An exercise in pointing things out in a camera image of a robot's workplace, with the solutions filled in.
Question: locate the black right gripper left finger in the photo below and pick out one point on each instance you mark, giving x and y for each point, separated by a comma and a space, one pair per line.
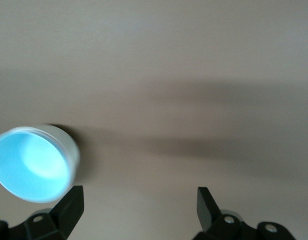
56, 222

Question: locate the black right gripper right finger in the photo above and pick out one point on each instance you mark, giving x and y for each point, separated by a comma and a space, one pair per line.
219, 230

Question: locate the blue bowl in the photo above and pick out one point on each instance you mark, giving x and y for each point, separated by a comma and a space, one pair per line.
29, 165

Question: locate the white bowl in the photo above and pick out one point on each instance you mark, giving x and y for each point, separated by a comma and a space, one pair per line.
72, 150

